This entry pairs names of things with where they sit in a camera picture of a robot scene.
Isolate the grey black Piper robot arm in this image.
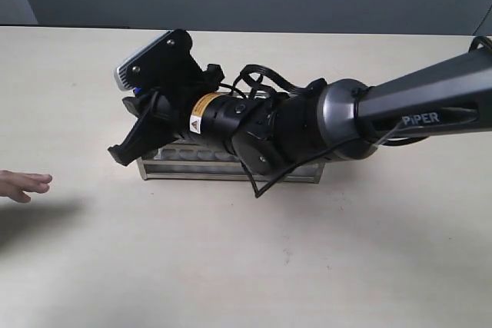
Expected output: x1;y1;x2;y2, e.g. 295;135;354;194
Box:
109;30;491;181

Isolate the stainless steel test tube rack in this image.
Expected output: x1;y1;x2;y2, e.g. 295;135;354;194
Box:
140;89;327;184

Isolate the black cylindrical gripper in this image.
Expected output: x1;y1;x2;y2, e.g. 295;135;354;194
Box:
108;88;269;166

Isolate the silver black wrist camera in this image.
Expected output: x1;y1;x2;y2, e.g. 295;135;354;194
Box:
114;29;218;101

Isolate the person's bare hand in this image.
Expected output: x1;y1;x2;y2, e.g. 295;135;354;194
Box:
1;170;52;204

